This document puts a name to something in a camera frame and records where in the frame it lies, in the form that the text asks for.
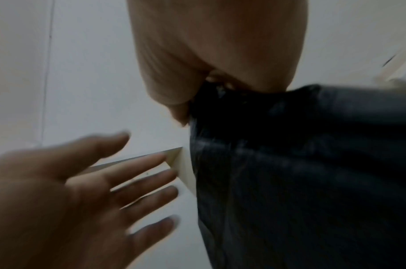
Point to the person's left hand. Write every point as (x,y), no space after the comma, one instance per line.
(40,210)

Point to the person's right hand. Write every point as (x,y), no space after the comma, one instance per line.
(222,39)

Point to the new black bin liner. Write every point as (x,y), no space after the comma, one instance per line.
(305,170)

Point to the white desk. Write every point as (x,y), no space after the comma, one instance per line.
(184,168)

